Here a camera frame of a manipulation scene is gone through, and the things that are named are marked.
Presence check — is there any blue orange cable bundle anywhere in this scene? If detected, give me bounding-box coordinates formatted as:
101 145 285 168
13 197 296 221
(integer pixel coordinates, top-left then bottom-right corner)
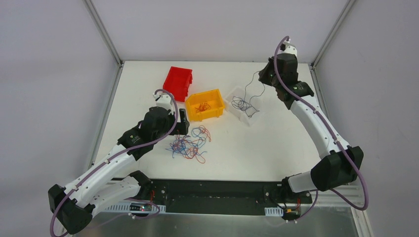
165 125 212 164

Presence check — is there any red orange cable clump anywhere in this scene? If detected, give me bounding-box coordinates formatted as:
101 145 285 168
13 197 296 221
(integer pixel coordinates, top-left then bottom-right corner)
195 102 211 113

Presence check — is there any dark grey cable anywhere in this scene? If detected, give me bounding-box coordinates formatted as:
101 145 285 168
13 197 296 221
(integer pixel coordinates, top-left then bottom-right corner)
242 71 266 118
231 96 254 114

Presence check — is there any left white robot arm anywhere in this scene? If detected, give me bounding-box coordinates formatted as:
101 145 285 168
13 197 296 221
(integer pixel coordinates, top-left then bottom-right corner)
48 106 190 236

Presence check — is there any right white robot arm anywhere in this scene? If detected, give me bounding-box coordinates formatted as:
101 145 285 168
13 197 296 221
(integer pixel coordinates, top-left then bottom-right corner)
258 53 364 202

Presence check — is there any red plastic bin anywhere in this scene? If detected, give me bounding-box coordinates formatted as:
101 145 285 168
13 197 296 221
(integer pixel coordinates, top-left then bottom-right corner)
163 66 193 102

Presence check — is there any yellow plastic bin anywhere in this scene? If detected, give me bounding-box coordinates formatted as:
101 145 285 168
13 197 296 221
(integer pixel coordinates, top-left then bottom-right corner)
185 89 225 121

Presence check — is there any white plastic bin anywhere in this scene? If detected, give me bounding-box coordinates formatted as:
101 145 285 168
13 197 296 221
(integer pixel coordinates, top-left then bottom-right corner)
223 86 263 126

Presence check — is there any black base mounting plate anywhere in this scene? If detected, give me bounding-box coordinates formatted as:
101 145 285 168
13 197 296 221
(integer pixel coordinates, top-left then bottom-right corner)
119 179 312 217

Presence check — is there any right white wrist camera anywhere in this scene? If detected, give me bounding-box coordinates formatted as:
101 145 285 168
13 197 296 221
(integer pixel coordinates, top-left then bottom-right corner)
280 39 297 56

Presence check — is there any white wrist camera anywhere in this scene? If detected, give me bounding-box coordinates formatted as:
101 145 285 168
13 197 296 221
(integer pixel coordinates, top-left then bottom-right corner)
280 39 297 56
153 93 173 115

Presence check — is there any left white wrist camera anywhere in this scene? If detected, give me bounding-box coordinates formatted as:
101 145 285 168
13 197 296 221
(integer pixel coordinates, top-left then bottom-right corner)
153 93 173 115

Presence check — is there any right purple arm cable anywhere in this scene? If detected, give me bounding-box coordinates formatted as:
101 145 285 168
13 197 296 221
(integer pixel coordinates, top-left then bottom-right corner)
273 36 370 211

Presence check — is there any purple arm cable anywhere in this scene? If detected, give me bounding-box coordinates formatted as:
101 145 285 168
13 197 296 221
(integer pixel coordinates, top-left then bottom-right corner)
49 89 179 237
273 36 370 211

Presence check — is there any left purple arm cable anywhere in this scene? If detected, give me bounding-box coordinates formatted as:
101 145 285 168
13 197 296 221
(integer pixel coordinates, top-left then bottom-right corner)
49 89 179 237

